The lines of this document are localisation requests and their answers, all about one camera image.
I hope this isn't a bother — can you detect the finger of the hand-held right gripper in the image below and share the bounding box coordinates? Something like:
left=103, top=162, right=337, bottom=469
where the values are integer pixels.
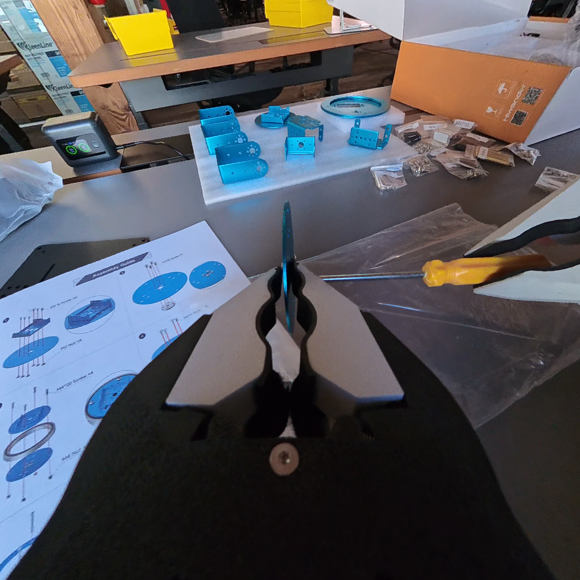
left=464, top=179, right=580, bottom=260
left=471, top=259, right=580, bottom=305

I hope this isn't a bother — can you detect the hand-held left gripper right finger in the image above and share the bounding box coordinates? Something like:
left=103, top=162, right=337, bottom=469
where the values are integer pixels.
left=290, top=262, right=405, bottom=438

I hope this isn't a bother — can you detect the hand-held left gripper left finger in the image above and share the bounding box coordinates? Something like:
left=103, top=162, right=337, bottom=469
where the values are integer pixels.
left=164, top=266, right=291, bottom=438

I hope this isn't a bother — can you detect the yellow-handled screwdriver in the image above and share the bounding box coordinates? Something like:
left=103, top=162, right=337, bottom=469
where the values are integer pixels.
left=317, top=255, right=551, bottom=288

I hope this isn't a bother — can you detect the blue round metal plate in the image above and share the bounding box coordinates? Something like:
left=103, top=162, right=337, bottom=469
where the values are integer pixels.
left=281, top=201, right=300, bottom=336

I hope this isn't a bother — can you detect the grey desk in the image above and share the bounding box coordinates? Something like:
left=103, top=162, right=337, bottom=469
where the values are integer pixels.
left=0, top=86, right=580, bottom=580

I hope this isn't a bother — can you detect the clear plastic bag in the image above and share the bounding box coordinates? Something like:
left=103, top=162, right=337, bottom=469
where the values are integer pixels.
left=304, top=203, right=580, bottom=429

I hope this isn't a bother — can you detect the pile of small screw packets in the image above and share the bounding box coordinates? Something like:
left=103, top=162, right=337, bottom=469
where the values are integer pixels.
left=369, top=115, right=580, bottom=193

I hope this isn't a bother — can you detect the orange cardboard box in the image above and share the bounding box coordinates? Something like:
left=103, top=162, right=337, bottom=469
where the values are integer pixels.
left=390, top=40, right=572, bottom=144

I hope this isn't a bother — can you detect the white assembly guide booklet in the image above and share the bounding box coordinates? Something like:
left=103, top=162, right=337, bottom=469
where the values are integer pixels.
left=0, top=221, right=252, bottom=580

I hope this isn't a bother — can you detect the white foam tray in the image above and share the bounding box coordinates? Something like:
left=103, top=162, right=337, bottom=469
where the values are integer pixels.
left=189, top=101, right=420, bottom=206

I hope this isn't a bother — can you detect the white crumpled plastic bag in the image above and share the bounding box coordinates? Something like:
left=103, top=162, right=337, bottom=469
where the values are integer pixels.
left=0, top=159, right=64, bottom=242

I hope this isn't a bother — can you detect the silver monitor stand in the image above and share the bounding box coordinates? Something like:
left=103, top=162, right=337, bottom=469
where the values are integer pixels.
left=324, top=7, right=378, bottom=34

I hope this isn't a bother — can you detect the grey device with green display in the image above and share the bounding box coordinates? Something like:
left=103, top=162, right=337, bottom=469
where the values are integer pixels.
left=42, top=111, right=123, bottom=169

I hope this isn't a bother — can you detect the wood-edged grey table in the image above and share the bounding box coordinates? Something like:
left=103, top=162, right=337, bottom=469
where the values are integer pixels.
left=68, top=20, right=392, bottom=125

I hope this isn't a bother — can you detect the yellow closed storage bin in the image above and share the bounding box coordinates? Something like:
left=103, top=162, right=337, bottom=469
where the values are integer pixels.
left=264, top=0, right=334, bottom=29

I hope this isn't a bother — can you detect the white flat keyboard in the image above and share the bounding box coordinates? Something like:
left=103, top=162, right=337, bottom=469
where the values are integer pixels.
left=196, top=26, right=273, bottom=44

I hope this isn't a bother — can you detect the yellow open storage bin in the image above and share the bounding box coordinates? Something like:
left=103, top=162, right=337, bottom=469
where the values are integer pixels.
left=104, top=9, right=175, bottom=56

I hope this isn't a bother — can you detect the stack of printed cartons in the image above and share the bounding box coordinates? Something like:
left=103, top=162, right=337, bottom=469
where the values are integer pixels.
left=0, top=0, right=96, bottom=119

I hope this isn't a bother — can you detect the wooden pillar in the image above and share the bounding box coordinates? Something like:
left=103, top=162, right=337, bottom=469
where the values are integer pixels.
left=29, top=0, right=139, bottom=135

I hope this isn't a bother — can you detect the blue bracket with side tab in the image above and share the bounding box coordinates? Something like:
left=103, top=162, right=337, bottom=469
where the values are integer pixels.
left=348, top=119, right=393, bottom=151

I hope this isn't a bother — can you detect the black metal base plate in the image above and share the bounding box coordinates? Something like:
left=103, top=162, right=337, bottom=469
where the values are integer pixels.
left=0, top=237, right=150, bottom=300

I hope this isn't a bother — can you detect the blue metal ring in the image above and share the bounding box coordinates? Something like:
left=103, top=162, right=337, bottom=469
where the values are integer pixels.
left=320, top=96, right=391, bottom=121

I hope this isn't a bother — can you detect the small blue U bracket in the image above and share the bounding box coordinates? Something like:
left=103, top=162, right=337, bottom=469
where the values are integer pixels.
left=285, top=136, right=316, bottom=159

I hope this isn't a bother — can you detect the black cable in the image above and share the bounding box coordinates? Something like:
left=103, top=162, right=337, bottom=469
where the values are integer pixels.
left=115, top=141, right=193, bottom=161

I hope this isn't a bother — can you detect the blue bracket with round base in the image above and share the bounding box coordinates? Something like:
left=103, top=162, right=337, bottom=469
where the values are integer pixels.
left=255, top=106, right=292, bottom=131

